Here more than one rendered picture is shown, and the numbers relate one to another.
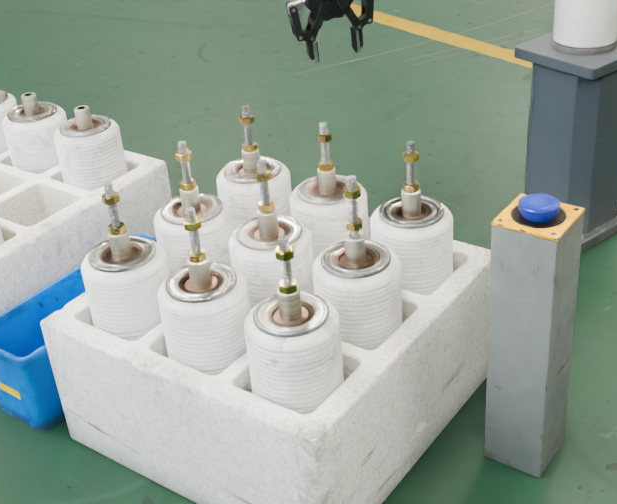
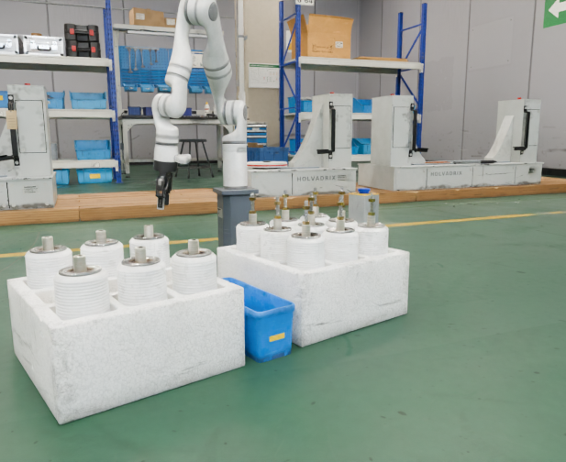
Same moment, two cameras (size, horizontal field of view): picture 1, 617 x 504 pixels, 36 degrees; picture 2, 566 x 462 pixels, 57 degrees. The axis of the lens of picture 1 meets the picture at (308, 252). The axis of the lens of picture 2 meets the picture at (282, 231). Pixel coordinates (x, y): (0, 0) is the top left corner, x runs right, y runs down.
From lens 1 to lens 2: 162 cm
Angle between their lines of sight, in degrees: 72
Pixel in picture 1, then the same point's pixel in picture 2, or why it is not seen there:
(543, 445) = not seen: hidden behind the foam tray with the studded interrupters
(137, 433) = (343, 307)
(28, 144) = (119, 257)
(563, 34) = (238, 182)
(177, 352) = (351, 257)
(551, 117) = (240, 214)
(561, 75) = (243, 196)
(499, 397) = not seen: hidden behind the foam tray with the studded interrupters
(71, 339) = (319, 273)
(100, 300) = (320, 251)
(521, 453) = not seen: hidden behind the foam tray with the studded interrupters
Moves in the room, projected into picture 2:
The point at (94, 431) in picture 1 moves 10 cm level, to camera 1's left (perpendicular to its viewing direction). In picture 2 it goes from (318, 327) to (311, 343)
